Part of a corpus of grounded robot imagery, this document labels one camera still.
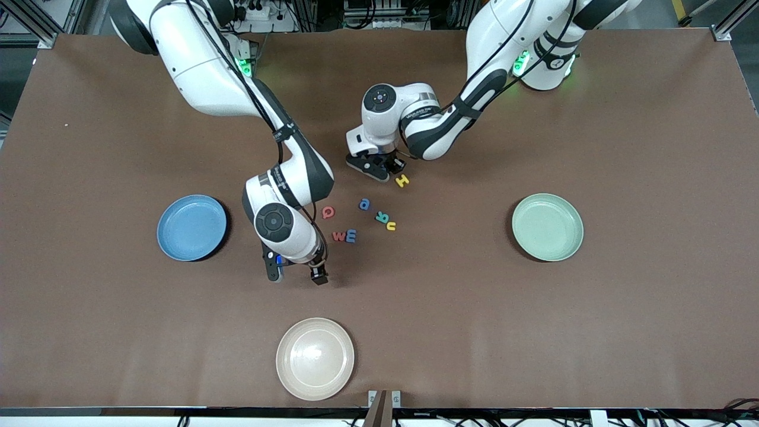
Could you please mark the blue plate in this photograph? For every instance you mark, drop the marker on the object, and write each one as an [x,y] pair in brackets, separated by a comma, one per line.
[191,228]

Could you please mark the blue letter E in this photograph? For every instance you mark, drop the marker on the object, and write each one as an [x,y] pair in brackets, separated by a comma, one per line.
[350,236]

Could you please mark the aluminium frame profile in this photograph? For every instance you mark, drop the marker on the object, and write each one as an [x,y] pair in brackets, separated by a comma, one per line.
[721,32]
[47,40]

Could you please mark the blue letter a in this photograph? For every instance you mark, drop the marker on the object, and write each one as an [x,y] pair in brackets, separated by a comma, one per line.
[366,201]

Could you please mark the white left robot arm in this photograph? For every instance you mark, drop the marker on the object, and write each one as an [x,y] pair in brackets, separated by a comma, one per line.
[498,35]

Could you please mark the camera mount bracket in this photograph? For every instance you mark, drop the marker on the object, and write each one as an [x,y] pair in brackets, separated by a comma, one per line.
[382,415]

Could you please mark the background electronics rack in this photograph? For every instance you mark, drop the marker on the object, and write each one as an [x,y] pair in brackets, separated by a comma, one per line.
[385,21]

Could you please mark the teal letter R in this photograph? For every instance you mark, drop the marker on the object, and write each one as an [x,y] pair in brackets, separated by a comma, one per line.
[380,220]

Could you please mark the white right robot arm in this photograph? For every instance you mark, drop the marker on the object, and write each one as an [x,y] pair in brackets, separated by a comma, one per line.
[201,71]

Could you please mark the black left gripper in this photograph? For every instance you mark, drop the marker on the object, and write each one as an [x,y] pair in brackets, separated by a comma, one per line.
[393,161]

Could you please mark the beige plate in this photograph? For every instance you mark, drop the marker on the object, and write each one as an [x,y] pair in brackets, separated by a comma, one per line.
[314,359]

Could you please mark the green plate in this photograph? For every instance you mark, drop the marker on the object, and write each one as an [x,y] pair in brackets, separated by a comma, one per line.
[547,228]

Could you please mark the red letter w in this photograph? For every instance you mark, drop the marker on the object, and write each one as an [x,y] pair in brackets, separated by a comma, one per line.
[338,237]

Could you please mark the yellow letter H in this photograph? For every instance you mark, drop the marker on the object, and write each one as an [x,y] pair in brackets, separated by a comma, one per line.
[402,181]

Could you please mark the brown table mat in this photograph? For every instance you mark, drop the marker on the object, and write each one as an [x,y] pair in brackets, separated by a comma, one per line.
[474,332]

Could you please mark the white power strip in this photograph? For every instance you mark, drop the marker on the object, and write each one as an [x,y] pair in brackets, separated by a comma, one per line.
[258,12]

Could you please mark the red letter Q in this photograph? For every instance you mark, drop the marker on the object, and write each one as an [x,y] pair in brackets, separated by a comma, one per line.
[324,213]

